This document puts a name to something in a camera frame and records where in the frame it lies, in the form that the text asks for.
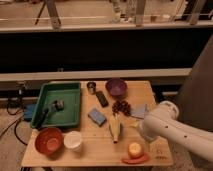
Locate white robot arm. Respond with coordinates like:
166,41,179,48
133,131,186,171
136,101,213,162

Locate green plastic tray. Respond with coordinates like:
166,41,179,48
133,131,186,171
31,82,81,129

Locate grey blue cloth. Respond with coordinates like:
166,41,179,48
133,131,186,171
131,104,148,119

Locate yellow corn cob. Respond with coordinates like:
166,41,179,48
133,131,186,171
109,113,123,143

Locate dark red grapes bunch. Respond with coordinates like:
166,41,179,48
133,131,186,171
112,101,131,116

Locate blue sponge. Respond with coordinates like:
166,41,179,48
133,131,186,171
88,108,107,126

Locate black rectangular bar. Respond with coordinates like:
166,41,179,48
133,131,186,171
96,91,109,107

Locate purple bowl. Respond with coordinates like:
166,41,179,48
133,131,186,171
105,78,127,97

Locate white plastic cup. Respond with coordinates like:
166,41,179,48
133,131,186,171
64,131,83,152

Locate small metal cup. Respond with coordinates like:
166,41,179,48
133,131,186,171
87,81,96,95

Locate orange red bowl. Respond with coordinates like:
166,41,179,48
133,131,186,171
34,127,63,156

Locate blue box beside table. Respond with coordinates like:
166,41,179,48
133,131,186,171
24,104,35,121

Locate black handled dish brush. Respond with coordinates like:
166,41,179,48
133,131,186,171
35,100,64,129

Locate black cables on floor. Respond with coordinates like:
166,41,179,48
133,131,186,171
0,83,29,146

